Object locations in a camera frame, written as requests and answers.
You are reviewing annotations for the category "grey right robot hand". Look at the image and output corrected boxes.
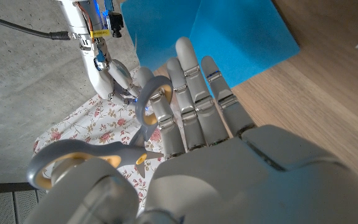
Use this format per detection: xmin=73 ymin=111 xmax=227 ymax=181
xmin=57 ymin=0 xmax=143 ymax=106

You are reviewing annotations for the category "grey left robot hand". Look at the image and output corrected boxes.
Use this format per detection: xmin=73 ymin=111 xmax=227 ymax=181
xmin=24 ymin=36 xmax=358 ymax=224

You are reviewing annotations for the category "floral rose backdrop cloth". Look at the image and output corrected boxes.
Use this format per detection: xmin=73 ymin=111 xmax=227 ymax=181
xmin=32 ymin=67 xmax=181 ymax=215

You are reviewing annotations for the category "blue folded paper card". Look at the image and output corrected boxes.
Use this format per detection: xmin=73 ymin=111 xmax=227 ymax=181
xmin=121 ymin=0 xmax=301 ymax=90

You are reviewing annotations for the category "grey perforated metal panel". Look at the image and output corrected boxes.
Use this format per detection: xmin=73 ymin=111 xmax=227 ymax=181
xmin=0 ymin=182 xmax=47 ymax=224

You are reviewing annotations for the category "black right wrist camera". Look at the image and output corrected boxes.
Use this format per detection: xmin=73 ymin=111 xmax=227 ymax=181
xmin=108 ymin=11 xmax=125 ymax=39

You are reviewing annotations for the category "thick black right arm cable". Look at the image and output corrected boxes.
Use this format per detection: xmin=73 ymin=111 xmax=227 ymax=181
xmin=0 ymin=11 xmax=72 ymax=40

